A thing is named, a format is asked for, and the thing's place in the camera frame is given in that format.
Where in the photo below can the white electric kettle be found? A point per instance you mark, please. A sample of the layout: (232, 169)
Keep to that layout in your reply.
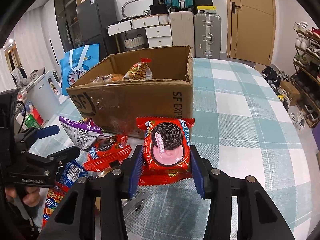
(40, 97)

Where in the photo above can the beige suitcase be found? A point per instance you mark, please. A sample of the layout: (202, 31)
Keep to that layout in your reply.
(182, 30)

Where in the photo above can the red chip bag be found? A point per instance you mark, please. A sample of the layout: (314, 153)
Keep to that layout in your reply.
(53, 205)

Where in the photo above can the white curtain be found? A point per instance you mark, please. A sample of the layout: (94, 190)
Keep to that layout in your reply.
(37, 37)

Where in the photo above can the brown cardboard box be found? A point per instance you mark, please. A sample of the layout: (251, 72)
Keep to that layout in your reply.
(130, 102)

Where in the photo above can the black yellow shoe box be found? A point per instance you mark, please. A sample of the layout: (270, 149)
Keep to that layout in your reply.
(206, 9)

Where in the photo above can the heap of sneakers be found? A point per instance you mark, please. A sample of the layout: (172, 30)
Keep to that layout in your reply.
(272, 77)

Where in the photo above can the wooden door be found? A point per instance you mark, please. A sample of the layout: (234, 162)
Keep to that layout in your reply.
(252, 20)

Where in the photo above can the white striped bowl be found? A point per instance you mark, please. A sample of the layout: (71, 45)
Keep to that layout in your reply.
(146, 12)

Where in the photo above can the woven laundry basket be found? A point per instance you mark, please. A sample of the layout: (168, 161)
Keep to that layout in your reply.
(135, 42)

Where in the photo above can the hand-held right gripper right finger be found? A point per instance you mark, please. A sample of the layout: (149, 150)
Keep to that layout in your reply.
(198, 172)

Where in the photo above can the person's left hand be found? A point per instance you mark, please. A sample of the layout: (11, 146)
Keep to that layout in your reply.
(31, 197)

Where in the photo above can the dark glass door cabinet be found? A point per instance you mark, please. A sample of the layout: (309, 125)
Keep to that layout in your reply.
(67, 17)

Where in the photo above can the grey clothes pile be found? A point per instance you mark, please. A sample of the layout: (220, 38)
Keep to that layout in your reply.
(32, 77)

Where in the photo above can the red foil snack packet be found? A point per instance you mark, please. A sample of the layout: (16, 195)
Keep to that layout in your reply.
(167, 178)

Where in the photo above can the purple white snack bag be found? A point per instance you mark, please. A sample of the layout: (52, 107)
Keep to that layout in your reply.
(80, 135)

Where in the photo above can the small orange noodle snack bag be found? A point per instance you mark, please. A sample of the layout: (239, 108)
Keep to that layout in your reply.
(140, 70)

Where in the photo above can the wooden shoe rack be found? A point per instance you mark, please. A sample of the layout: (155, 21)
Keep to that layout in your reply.
(307, 62)

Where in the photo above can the bread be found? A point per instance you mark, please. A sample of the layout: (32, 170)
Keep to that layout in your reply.
(110, 78)

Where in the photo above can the blue cookie packet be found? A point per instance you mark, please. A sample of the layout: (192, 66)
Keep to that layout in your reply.
(71, 173)

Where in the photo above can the blue cartoon tote bag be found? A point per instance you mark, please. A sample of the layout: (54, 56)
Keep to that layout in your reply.
(77, 67)

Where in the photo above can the teal checked tablecloth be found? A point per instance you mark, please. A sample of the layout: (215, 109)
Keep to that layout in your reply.
(237, 130)

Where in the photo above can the silver suitcase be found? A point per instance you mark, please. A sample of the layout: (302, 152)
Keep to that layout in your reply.
(207, 35)

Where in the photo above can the red strawberry cookie packet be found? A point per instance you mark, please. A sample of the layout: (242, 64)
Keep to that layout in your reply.
(166, 142)

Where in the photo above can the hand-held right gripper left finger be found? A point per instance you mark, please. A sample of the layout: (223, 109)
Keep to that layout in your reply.
(135, 172)

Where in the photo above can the white drawer dresser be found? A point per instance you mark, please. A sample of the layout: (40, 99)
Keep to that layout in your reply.
(150, 22)

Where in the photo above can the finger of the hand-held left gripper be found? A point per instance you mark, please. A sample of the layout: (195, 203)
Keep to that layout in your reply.
(48, 130)
(67, 155)

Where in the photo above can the red chocolate cookie packet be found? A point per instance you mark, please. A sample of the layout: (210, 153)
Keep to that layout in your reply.
(105, 155)

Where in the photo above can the oval metal mirror frame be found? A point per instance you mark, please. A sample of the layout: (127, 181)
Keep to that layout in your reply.
(124, 6)

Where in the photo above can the grey refrigerator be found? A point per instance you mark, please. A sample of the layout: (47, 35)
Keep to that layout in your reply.
(96, 17)

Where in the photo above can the small cardboard box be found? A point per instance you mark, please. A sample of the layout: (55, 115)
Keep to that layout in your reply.
(290, 92)

